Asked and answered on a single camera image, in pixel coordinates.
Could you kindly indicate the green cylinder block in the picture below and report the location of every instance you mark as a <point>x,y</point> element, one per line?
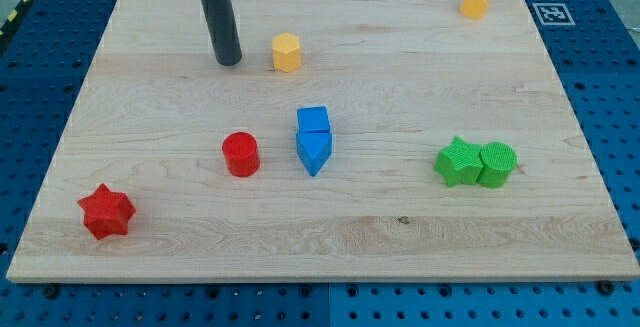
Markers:
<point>499,160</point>

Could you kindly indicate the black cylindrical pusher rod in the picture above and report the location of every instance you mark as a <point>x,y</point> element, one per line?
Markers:
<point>223,32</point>

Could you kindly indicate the white fiducial marker tag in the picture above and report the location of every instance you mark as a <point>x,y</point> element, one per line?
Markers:
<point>553,14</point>

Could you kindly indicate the yellow hexagon block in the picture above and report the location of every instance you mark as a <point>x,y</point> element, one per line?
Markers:
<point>286,52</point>

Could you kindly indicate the red star block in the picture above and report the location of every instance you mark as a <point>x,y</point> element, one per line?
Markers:
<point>106,212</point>

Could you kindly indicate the red cylinder block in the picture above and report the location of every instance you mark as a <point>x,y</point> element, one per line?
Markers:
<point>240,150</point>

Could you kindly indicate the blue cube block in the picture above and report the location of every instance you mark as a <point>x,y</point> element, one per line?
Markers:
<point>313,120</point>

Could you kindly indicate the blue triangle block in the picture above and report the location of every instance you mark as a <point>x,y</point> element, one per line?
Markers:
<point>314,149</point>

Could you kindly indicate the yellow heart block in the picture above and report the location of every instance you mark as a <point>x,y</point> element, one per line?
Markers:
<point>474,9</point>

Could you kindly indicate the green star block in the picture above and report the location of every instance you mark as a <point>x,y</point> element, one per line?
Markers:
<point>459,162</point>

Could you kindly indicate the wooden board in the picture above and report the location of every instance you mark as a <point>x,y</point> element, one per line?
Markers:
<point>399,78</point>

